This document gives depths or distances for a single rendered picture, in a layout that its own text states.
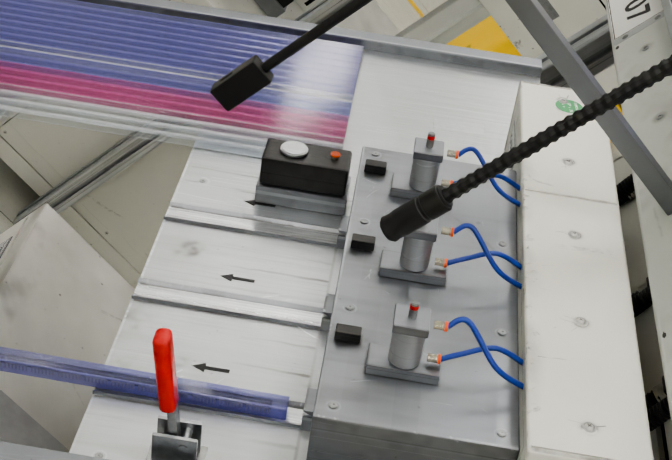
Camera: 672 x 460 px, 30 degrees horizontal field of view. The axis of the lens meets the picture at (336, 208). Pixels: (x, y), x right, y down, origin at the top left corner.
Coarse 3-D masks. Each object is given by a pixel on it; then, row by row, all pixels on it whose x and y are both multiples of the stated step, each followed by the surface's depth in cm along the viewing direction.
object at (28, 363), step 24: (0, 360) 88; (24, 360) 88; (48, 360) 88; (72, 360) 89; (96, 384) 88; (120, 384) 88; (144, 384) 88; (192, 384) 88; (216, 384) 88; (240, 408) 88; (264, 408) 87
